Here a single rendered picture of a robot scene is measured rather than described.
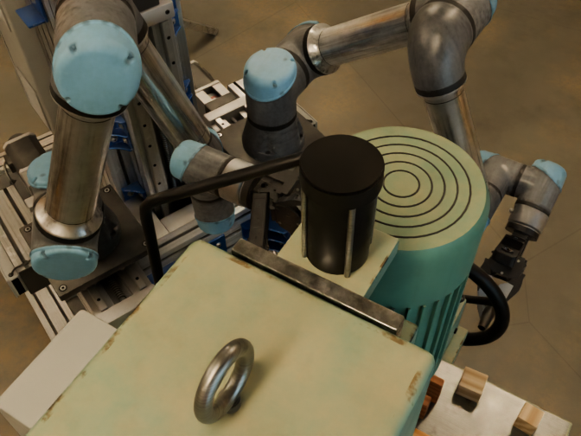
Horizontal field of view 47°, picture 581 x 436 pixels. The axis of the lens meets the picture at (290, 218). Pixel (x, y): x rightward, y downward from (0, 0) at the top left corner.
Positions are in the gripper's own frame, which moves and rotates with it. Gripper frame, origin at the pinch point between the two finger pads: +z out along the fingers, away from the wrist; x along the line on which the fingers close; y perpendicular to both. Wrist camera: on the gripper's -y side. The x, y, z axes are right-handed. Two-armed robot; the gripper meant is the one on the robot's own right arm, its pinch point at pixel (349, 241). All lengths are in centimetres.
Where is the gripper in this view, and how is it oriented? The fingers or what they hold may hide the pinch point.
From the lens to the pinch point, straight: 107.1
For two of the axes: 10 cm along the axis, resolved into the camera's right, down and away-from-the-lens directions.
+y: 5.1, -7.3, 4.6
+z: 8.6, 3.7, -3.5
